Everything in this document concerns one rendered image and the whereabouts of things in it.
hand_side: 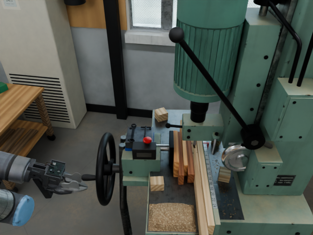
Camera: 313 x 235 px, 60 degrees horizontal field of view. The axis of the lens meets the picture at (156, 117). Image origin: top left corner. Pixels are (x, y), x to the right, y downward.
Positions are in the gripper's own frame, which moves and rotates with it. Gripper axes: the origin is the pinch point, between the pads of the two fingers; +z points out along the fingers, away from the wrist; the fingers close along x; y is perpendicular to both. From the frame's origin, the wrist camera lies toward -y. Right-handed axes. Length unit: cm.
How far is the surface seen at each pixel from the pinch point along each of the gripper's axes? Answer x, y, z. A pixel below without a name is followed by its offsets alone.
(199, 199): -11.6, 24.3, 33.8
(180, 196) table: -7.7, 18.8, 30.3
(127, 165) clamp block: 2.3, 15.2, 12.1
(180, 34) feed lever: -4, 67, 9
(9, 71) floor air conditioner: 133, -58, -82
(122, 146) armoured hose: 7.3, 18.6, 8.8
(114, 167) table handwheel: 10.2, 3.2, 9.5
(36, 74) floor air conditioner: 129, -51, -60
